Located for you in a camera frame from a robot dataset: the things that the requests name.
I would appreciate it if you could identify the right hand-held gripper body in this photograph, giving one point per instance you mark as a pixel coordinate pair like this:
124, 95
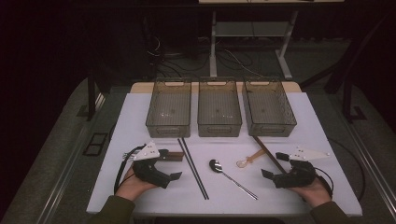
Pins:
297, 179

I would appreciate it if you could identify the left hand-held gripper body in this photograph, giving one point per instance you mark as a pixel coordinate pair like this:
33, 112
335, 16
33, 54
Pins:
149, 172

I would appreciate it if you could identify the brown wooden chopstick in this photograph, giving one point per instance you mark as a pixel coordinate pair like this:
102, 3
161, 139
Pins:
274, 160
268, 153

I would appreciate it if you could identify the smoky clear plastic bin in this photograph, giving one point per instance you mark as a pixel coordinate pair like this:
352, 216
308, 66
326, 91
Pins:
169, 133
271, 132
219, 132

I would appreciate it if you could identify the metal spoon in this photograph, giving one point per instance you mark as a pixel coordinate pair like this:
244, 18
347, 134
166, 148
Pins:
215, 165

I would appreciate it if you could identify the person's right hand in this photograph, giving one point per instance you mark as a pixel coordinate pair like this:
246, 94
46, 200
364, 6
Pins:
314, 194

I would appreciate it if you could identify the person's left hand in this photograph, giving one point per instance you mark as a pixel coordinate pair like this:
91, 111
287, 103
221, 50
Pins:
130, 188

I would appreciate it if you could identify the white table mat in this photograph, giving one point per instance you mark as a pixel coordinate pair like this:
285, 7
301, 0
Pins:
218, 205

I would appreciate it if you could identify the black metal stand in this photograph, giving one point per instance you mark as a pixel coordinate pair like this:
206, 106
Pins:
347, 96
91, 99

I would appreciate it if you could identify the dark box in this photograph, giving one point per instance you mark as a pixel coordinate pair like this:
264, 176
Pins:
183, 34

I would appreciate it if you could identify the aluminium rail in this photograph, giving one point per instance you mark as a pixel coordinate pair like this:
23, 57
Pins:
370, 174
70, 165

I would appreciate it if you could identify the white metal desk frame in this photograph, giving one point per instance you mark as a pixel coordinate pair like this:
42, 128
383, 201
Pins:
213, 46

